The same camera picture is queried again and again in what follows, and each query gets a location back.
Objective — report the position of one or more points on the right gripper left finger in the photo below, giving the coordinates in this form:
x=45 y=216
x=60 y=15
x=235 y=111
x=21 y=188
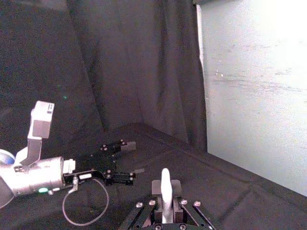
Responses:
x=157 y=187

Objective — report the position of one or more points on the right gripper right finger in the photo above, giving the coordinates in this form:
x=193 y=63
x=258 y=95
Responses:
x=176 y=188

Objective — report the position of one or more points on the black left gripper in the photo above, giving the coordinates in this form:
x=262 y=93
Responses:
x=96 y=164

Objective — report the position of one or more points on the small white plastic piece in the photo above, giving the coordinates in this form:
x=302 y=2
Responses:
x=166 y=191

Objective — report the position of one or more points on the black cloth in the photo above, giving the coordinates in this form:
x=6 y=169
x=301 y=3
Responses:
x=144 y=72

